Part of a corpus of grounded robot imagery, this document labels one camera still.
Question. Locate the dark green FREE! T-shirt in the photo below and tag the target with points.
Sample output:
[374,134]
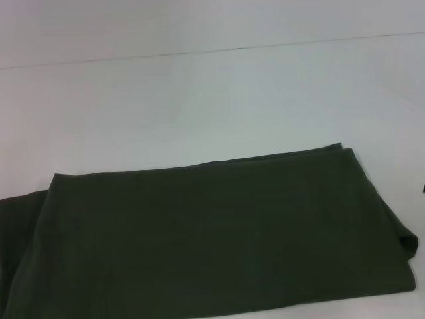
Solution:
[216,232]

